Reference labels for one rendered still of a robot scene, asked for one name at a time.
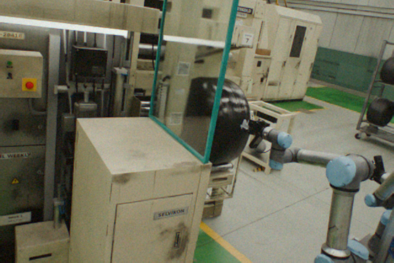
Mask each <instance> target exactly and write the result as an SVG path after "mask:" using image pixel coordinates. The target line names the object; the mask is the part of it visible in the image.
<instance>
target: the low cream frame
mask: <svg viewBox="0 0 394 263"><path fill-rule="evenodd" d="M248 104H249V106H250V107H251V108H253V109H255V110H257V111H256V116H255V120H258V119H259V118H262V119H265V120H267V121H270V122H272V123H276V126H275V129H276V130H279V131H280V130H281V125H282V122H283V120H284V119H289V118H290V122H289V127H288V130H287V134H289V135H291V134H292V130H293V127H294V124H295V121H296V118H297V114H295V113H293V112H290V111H287V110H284V109H282V108H279V107H276V106H273V105H270V104H268V103H265V102H262V101H258V102H248ZM257 105H258V106H257ZM262 106H265V107H268V108H271V109H272V110H270V109H268V108H262ZM273 110H276V111H279V112H281V113H283V114H284V115H282V114H280V113H278V112H276V111H273ZM254 137H255V135H251V140H250V141H249V144H250V143H251V142H252V140H253V138H254ZM266 148H267V145H266V143H265V142H264V141H261V143H259V145H258V146H257V148H250V147H249V146H245V148H244V150H243V154H242V155H243V156H245V157H246V158H249V159H250V160H252V161H255V162H256V163H258V164H260V165H262V166H264V167H265V168H266V169H265V171H264V174H267V175H268V174H269V173H270V169H271V167H269V165H268V162H269V157H270V153H267V152H268V151H270V149H271V148H270V149H269V150H268V151H264V150H266Z"/></svg>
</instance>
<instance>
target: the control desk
mask: <svg viewBox="0 0 394 263"><path fill-rule="evenodd" d="M211 168H212V163H211V162H209V161H208V163H203V162H202V161H201V160H200V159H199V158H197V157H195V155H193V154H192V153H191V151H189V150H188V149H187V148H186V147H184V146H183V145H182V144H181V143H179V142H178V141H177V140H176V139H175V138H174V137H173V136H171V135H170V134H169V133H168V132H166V131H165V130H164V129H163V128H162V127H161V126H160V125H159V124H157V123H156V122H155V121H153V120H152V119H151V118H150V117H148V118H146V117H140V118H77V121H76V141H75V152H74V171H73V192H72V202H71V222H70V252H69V263H192V262H193V256H194V253H195V246H196V241H197V237H198V234H199V228H200V224H201V218H202V214H203V208H204V202H205V198H206V191H207V185H208V182H209V175H210V171H211Z"/></svg>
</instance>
